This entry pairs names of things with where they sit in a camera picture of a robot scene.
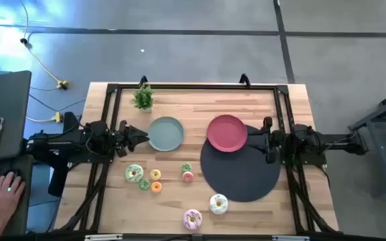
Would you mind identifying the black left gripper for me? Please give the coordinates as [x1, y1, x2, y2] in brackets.
[113, 119, 149, 158]

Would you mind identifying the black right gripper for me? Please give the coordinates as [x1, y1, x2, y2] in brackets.
[247, 116, 279, 164]

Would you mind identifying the large mint donut dark drizzle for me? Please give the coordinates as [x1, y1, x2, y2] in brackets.
[125, 163, 145, 183]

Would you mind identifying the large white donut blue drizzle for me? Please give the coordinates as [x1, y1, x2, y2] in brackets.
[208, 193, 229, 216]

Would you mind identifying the large purple donut dark drizzle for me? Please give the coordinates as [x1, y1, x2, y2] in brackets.
[182, 209, 204, 232]

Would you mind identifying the teal round plate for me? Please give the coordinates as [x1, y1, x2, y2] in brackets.
[147, 116, 185, 153]

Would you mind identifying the red round plate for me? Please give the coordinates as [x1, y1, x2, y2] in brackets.
[206, 114, 249, 153]

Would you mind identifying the green plant in white pot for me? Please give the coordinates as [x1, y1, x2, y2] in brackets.
[132, 83, 155, 114]

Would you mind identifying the dark round woven placemat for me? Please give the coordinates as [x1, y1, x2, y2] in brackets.
[200, 124, 282, 203]

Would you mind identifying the white table clamp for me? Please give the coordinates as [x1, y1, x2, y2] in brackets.
[84, 234, 123, 241]
[271, 235, 310, 241]

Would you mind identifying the grey metal table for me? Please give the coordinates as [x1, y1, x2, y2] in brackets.
[348, 85, 386, 198]

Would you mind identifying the black computer mouse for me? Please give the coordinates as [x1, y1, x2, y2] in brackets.
[2, 169, 22, 183]

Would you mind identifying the grey side desk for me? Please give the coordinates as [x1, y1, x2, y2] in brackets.
[0, 69, 36, 237]

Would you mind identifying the person's hand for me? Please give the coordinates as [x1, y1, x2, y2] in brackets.
[0, 171, 26, 226]

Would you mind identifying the black aluminium table frame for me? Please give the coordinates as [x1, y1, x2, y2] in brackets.
[58, 82, 340, 235]

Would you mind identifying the black floor cable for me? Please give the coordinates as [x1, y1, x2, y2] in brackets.
[28, 86, 87, 113]

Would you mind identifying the yellow floor cable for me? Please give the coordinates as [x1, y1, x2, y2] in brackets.
[19, 0, 63, 84]

